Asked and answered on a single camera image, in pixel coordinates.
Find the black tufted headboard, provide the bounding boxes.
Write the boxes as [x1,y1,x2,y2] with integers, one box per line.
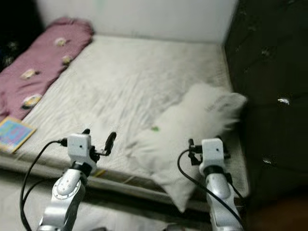
[224,0,308,208]

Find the mauve panda print blanket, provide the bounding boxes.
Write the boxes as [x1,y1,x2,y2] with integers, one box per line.
[0,17,94,122]

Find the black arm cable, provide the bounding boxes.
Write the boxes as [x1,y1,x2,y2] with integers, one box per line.
[19,139,69,231]
[177,149,246,228]

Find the white grey-dotted quilted mattress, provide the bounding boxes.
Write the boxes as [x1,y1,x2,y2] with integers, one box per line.
[0,35,251,215]

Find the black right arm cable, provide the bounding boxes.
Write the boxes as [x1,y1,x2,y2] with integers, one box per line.
[177,149,246,228]

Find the black white-print bag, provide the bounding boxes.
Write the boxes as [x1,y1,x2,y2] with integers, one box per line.
[0,30,26,74]

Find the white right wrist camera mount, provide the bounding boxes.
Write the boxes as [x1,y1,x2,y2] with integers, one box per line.
[200,138,229,169]

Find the white printed pillow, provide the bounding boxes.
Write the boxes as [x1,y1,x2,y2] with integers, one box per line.
[125,83,248,213]

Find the blue yellow children's book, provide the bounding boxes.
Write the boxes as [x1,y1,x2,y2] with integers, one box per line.
[0,115,37,154]

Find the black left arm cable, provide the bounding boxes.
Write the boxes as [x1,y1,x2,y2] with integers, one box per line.
[19,139,69,231]

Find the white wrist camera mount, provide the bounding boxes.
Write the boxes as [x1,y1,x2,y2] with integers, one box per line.
[200,138,229,169]
[67,134,94,167]

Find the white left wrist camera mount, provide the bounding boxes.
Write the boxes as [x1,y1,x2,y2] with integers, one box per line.
[67,134,94,167]

